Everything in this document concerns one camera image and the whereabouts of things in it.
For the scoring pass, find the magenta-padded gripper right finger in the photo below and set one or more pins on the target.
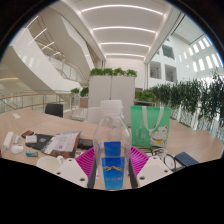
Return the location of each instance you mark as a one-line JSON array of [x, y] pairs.
[[151, 171]]

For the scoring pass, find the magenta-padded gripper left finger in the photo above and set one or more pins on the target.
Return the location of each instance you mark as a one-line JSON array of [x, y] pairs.
[[71, 173]]

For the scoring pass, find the blue-labelled clear water bottle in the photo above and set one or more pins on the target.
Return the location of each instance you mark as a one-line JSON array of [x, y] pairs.
[[111, 140]]

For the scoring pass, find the black-rimmed glasses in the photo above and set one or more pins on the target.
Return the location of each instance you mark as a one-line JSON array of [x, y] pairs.
[[168, 159]]

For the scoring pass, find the white printed booklet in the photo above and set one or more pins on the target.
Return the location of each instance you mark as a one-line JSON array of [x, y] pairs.
[[63, 142]]

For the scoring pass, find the black charger block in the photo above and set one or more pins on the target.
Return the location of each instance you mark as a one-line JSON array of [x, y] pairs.
[[85, 143]]

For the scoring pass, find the black flat sleeve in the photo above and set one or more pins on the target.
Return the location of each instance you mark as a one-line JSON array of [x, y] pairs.
[[43, 140]]

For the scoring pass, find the small teal packet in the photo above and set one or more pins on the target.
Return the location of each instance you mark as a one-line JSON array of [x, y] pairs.
[[32, 153]]

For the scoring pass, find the green cat-print tote bag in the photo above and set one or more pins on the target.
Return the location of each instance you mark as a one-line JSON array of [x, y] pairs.
[[150, 125]]

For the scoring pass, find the small white box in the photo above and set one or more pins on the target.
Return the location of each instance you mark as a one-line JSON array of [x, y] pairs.
[[31, 139]]

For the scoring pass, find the red and black phone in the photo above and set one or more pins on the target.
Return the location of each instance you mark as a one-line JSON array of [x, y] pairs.
[[27, 134]]

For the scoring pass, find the white computer mouse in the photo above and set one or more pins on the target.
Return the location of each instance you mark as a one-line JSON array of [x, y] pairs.
[[17, 149]]

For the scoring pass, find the white chair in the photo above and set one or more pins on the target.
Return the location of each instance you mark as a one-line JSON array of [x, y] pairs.
[[93, 115]]

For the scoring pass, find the black chair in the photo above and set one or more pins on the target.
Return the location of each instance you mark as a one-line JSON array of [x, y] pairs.
[[54, 110]]

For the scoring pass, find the white power strip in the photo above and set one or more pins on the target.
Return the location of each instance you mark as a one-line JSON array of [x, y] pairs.
[[8, 140]]

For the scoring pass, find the planter box with greenery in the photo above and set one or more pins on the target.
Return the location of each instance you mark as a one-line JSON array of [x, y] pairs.
[[145, 96]]

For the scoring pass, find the white paper note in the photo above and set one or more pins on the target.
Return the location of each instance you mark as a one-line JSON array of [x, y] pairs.
[[16, 116]]

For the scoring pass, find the small potted plants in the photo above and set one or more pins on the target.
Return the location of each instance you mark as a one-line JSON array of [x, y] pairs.
[[80, 93]]

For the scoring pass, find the green hedge row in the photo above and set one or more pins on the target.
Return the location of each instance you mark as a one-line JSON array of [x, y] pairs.
[[193, 96]]

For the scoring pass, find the white cabinet with plants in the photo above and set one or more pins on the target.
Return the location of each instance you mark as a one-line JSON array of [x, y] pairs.
[[111, 88]]

